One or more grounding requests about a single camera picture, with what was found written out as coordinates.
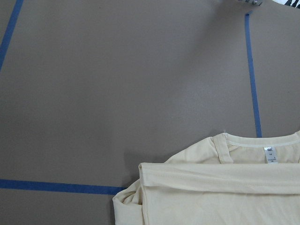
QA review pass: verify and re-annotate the beige long-sleeve printed shirt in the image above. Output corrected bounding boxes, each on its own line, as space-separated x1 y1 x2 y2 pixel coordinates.
112 132 300 225

